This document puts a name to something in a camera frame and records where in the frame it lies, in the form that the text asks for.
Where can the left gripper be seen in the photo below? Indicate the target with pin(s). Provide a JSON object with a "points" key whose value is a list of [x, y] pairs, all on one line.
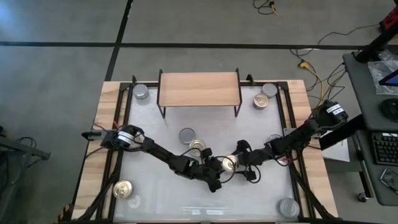
{"points": [[209, 169]]}

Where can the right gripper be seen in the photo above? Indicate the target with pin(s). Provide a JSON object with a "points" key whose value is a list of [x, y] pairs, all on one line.
{"points": [[252, 158]]}

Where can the gold lid red blue can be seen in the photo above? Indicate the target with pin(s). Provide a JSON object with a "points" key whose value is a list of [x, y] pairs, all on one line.
{"points": [[261, 101], [122, 189], [231, 161], [196, 145]]}

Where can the silver lid green label can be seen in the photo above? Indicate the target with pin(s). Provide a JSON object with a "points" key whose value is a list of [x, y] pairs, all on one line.
{"points": [[270, 89], [187, 136], [275, 136], [288, 207], [140, 91]]}

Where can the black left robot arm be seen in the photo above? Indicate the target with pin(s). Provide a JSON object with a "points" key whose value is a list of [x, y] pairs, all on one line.
{"points": [[161, 154]]}

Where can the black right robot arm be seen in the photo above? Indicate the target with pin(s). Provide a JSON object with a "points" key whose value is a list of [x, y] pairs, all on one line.
{"points": [[295, 137]]}

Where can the clear round plastic disc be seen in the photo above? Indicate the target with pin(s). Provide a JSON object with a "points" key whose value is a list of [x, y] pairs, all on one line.
{"points": [[134, 201]]}

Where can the white paper sheet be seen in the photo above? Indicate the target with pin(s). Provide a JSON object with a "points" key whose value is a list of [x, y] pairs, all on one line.
{"points": [[337, 152]]}

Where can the black diagonal beam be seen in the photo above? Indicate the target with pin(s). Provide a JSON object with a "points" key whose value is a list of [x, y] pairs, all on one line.
{"points": [[345, 132]]}

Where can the black caster wheel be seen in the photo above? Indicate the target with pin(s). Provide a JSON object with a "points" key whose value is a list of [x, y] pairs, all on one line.
{"points": [[362, 197]]}

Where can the grey desk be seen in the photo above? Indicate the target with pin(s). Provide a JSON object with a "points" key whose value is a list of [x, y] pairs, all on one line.
{"points": [[360, 93]]}

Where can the black keyboard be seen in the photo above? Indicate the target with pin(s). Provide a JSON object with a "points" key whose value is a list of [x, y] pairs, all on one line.
{"points": [[385, 149]]}

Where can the black smartphone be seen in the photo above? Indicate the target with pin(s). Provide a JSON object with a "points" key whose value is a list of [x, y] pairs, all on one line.
{"points": [[388, 179]]}

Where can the yellow black hazard tape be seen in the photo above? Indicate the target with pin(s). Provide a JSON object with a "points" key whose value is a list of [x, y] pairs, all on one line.
{"points": [[65, 213]]}

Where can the clear plastic bag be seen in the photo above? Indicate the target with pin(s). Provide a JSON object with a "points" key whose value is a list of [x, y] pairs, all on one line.
{"points": [[377, 71]]}

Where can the blue screen tablet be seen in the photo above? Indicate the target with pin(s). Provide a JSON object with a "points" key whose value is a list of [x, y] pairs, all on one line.
{"points": [[391, 79]]}

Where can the black stand pole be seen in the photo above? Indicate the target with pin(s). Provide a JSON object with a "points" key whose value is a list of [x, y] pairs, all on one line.
{"points": [[373, 46]]}

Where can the grey metal stand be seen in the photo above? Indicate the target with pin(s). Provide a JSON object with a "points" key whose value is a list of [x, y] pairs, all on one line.
{"points": [[31, 151]]}

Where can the red clamp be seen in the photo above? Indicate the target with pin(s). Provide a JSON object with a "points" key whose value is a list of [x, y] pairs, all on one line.
{"points": [[391, 21]]}

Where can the grey metal bracket plate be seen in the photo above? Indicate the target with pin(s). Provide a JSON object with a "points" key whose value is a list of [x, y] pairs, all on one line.
{"points": [[288, 131]]}

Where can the black metal table frame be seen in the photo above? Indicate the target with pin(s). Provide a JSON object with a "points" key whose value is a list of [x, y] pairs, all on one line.
{"points": [[281, 109]]}

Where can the wooden shelf black frame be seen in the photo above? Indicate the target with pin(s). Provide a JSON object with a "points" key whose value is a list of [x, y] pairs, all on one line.
{"points": [[199, 93]]}

